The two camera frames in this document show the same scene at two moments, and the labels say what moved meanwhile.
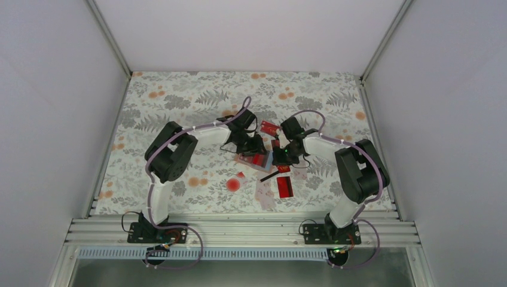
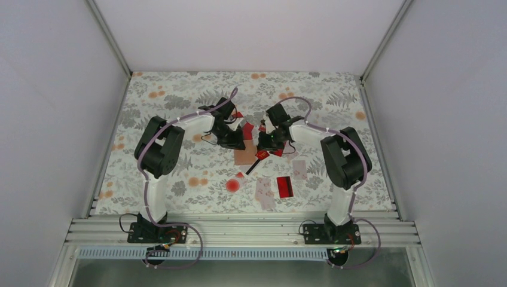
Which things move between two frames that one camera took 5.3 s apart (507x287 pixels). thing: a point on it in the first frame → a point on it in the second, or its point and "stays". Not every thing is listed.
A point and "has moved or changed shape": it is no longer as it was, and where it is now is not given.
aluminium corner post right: (403, 8) stays
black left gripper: (256, 147) → (234, 143)
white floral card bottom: (263, 192) stays
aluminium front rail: (242, 232) stays
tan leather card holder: (263, 161) has moved or changed shape
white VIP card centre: (299, 174) stays
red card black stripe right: (285, 187) stays
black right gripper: (278, 161) → (263, 144)
